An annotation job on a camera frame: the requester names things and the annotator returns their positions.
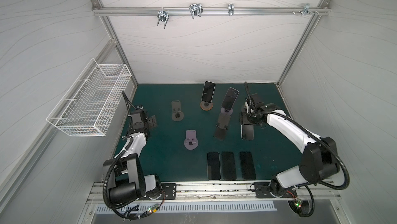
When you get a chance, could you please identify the wooden round stand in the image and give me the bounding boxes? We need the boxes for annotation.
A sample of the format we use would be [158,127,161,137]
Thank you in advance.
[200,101,214,111]

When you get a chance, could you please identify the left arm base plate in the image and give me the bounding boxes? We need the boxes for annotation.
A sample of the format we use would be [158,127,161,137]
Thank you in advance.
[139,183,177,201]

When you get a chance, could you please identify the white slotted cable duct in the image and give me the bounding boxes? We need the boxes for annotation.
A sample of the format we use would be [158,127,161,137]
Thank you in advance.
[95,200,277,214]

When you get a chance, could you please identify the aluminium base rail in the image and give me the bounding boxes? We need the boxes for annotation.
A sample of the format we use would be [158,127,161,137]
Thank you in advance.
[86,181,342,203]

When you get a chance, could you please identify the lilac rear round stand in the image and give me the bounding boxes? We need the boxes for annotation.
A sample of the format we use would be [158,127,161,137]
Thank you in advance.
[221,107,233,116]

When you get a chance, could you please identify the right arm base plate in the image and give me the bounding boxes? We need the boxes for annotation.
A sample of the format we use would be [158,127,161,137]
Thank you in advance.
[249,180,297,199]

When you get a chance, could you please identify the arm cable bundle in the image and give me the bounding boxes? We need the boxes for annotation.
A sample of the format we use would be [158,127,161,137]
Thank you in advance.
[287,185,316,218]
[110,189,166,221]

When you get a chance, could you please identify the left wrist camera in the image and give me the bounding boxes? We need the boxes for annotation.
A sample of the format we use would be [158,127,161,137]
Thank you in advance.
[128,107,148,134]

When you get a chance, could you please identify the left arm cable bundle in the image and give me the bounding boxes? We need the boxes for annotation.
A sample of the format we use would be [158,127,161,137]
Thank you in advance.
[110,189,166,221]

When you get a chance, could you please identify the metal bracket right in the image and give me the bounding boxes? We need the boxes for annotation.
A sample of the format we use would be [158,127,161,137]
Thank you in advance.
[292,4,319,16]

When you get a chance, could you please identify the metal u-bolt clamp left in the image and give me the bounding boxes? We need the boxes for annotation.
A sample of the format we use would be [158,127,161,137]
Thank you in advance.
[157,10,170,29]

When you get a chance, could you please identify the white wire basket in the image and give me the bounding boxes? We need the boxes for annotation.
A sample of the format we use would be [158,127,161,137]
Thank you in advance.
[46,58,131,137]

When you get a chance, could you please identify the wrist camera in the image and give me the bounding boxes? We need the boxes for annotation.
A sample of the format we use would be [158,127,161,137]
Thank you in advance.
[128,107,148,134]
[245,93,265,111]

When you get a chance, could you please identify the grey round stand left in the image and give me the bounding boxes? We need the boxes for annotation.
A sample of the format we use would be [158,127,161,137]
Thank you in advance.
[171,101,184,121]

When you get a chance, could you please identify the aluminium crossbar rail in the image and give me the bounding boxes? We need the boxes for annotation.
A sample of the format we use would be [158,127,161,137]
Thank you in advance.
[93,6,331,16]

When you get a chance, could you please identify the metal u-bolt clamp middle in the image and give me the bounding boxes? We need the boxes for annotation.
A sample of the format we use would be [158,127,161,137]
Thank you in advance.
[189,3,203,19]

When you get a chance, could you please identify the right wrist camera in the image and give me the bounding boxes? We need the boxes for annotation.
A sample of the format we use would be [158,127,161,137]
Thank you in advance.
[245,93,265,111]

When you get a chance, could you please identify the metal clamp small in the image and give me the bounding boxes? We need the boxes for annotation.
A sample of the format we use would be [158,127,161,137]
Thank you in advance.
[228,4,234,16]

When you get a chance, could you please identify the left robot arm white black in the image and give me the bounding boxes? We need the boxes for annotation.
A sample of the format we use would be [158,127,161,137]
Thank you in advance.
[102,111,162,210]

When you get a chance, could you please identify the lilac round stand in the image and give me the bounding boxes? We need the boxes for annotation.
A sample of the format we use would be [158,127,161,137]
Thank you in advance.
[184,130,199,151]
[221,107,233,116]

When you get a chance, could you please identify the phone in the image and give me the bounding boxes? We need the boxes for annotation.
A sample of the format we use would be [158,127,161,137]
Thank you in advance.
[241,125,254,141]
[201,81,216,103]
[221,152,237,180]
[239,152,256,180]
[207,152,221,181]
[221,87,239,112]

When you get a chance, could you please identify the lilac front round stand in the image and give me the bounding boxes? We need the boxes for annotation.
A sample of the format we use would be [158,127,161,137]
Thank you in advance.
[184,130,199,151]

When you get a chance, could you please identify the metal u-bolt clamp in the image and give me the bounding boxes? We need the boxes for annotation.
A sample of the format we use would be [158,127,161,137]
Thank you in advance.
[157,10,170,29]
[189,3,203,19]

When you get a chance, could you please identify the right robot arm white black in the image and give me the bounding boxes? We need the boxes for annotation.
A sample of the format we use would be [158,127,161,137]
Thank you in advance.
[240,106,350,198]

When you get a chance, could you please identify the black folding phone stand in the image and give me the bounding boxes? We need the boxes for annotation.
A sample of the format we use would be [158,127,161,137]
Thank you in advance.
[214,113,231,141]

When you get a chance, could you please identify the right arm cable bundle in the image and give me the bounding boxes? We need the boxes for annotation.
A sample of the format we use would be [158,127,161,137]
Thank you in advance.
[287,185,316,218]

